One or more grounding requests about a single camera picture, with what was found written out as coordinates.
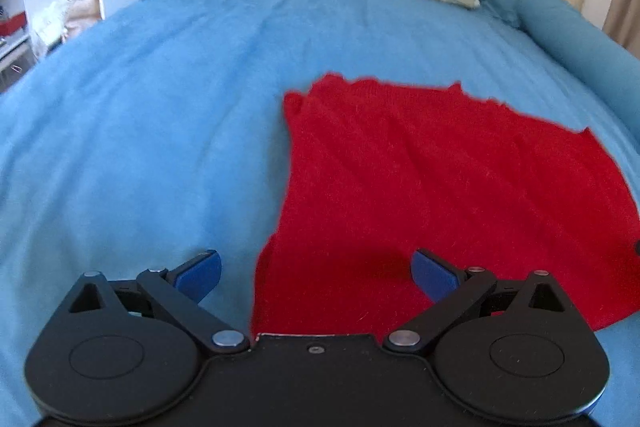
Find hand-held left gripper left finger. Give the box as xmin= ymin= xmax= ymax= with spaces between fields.
xmin=54 ymin=249 xmax=251 ymax=355

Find folded blue duvet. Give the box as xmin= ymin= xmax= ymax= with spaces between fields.
xmin=477 ymin=0 xmax=640 ymax=135

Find bed with blue sheet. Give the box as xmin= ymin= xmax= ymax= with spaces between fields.
xmin=0 ymin=0 xmax=640 ymax=427

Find plastic bags in shelf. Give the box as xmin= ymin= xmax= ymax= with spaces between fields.
xmin=30 ymin=0 xmax=101 ymax=58

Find red knit sweater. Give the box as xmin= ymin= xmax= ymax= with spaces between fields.
xmin=250 ymin=74 xmax=640 ymax=337

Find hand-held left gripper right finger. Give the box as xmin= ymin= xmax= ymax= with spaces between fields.
xmin=382 ymin=248 xmax=577 ymax=354

